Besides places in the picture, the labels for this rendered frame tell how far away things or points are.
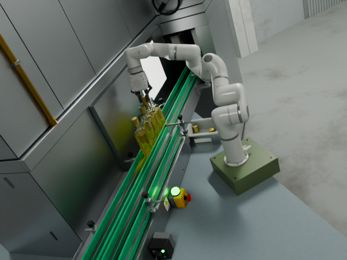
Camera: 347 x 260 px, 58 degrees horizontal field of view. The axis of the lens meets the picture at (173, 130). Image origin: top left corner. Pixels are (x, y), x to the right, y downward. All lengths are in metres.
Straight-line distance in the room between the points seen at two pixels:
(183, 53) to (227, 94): 0.33
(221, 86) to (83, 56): 0.70
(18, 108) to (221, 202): 0.99
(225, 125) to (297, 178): 1.32
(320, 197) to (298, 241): 1.17
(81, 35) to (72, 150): 0.58
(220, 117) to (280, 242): 0.58
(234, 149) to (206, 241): 0.45
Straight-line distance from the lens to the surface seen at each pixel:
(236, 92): 1.50
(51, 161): 1.40
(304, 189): 2.61
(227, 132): 1.51
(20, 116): 1.32
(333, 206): 2.50
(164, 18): 2.52
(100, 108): 1.64
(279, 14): 5.48
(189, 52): 1.66
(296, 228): 1.45
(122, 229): 1.44
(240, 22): 4.78
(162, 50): 1.77
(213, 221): 1.53
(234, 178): 1.56
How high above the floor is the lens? 1.90
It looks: 31 degrees down
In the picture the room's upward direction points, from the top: 22 degrees counter-clockwise
